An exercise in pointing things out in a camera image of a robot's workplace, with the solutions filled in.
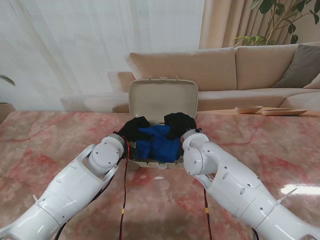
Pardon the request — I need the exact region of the grey sofa cushion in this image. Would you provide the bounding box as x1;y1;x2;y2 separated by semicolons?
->
271;43;320;88

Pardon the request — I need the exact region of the beige drape curtain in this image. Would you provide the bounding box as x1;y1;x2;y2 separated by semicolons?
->
198;0;320;48

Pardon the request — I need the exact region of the red black right arm cable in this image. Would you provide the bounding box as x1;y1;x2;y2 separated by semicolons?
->
203;187;260;240

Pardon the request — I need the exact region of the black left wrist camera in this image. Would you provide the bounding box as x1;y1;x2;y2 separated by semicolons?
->
126;147;139;161

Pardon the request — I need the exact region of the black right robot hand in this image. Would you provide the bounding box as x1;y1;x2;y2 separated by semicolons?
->
163;112;198;141

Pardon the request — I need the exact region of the small green plant leaf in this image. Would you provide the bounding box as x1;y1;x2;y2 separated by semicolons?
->
0;74;17;87

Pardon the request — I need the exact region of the beige sectional sofa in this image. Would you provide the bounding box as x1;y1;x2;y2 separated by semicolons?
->
59;41;320;113

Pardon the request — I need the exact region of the oval wooden tray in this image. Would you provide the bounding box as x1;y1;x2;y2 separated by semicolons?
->
261;108;308;116

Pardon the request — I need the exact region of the tall green leafy plant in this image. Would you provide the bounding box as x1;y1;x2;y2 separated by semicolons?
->
233;0;320;46

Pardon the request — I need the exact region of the blue shirt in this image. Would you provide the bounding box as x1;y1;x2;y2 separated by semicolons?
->
135;124;182;163

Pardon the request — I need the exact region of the beige hard suitcase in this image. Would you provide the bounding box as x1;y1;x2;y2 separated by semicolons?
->
128;76;200;170

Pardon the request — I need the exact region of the beige sofa cushion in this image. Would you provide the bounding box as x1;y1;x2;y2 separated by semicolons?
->
302;74;320;90

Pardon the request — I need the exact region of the white sheer curtain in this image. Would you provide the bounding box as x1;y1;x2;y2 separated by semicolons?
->
0;0;205;112

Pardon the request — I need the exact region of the small wooden bowl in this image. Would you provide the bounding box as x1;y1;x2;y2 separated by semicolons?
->
234;105;264;115

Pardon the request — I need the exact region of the red black arm cable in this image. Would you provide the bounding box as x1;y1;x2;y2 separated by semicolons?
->
203;187;260;240
53;139;130;240

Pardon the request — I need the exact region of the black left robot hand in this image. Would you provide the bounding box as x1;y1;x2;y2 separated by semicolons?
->
117;116;153;143

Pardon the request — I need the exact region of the red black left arm cable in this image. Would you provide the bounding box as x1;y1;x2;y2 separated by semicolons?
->
53;139;130;240

